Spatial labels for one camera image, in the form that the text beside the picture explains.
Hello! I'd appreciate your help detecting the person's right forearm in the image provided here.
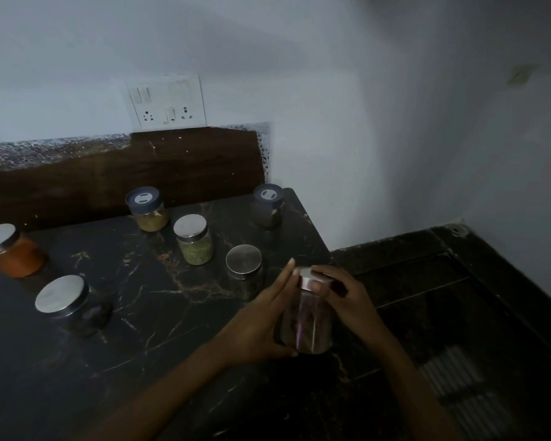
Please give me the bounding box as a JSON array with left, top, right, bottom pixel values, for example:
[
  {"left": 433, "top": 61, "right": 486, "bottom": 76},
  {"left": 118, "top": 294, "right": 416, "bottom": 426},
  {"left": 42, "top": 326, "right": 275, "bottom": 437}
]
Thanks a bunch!
[{"left": 372, "top": 334, "right": 462, "bottom": 441}]

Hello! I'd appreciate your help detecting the person's left hand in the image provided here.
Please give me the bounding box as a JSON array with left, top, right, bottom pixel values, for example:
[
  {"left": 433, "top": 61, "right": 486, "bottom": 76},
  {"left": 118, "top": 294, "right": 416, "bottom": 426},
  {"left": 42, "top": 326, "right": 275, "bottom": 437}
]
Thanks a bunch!
[{"left": 209, "top": 257, "right": 300, "bottom": 369}]

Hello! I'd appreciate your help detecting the person's left forearm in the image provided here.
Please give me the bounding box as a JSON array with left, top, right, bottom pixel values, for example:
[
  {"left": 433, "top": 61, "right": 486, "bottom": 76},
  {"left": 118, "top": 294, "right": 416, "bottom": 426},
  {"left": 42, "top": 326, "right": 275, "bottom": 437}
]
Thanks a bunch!
[{"left": 84, "top": 342, "right": 233, "bottom": 441}]

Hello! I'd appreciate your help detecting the yellow spice jar grey lid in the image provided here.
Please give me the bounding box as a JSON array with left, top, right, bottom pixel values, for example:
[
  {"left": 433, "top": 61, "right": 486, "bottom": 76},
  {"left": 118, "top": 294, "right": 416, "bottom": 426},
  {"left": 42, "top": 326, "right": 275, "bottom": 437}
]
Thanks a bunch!
[{"left": 125, "top": 186, "right": 170, "bottom": 233}]

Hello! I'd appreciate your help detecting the green spice jar silver lid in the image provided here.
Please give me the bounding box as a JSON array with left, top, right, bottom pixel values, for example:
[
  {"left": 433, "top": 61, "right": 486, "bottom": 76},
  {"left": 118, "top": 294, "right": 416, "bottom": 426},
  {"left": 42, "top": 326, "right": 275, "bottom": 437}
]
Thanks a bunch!
[{"left": 173, "top": 214, "right": 215, "bottom": 266}]

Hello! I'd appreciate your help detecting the dark spice jar grey lid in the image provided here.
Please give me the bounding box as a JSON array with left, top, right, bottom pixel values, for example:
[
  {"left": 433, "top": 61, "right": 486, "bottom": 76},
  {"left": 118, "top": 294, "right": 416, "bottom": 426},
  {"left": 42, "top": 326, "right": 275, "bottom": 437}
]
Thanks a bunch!
[{"left": 249, "top": 183, "right": 285, "bottom": 231}]

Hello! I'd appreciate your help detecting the person's right hand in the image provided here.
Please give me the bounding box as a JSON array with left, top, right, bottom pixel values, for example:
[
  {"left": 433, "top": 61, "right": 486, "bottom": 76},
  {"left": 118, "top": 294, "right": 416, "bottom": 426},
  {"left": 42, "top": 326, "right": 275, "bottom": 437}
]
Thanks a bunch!
[{"left": 309, "top": 265, "right": 394, "bottom": 355}]

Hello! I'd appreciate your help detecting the white wall socket plate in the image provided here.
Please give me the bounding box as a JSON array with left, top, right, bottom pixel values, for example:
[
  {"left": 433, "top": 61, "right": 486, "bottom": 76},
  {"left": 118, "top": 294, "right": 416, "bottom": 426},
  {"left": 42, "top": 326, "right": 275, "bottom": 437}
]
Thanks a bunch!
[{"left": 127, "top": 73, "right": 208, "bottom": 132}]

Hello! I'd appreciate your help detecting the orange spice jar silver lid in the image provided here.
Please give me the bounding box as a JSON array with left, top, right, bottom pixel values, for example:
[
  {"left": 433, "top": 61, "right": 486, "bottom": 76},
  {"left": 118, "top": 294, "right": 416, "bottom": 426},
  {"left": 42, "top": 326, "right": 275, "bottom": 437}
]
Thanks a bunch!
[{"left": 0, "top": 223, "right": 48, "bottom": 279}]

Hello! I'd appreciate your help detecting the light slatted floor grate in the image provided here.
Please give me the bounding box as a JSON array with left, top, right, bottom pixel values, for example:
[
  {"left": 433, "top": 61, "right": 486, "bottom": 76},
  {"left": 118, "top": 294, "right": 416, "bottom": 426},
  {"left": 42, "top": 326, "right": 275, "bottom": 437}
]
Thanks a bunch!
[{"left": 416, "top": 345, "right": 525, "bottom": 441}]

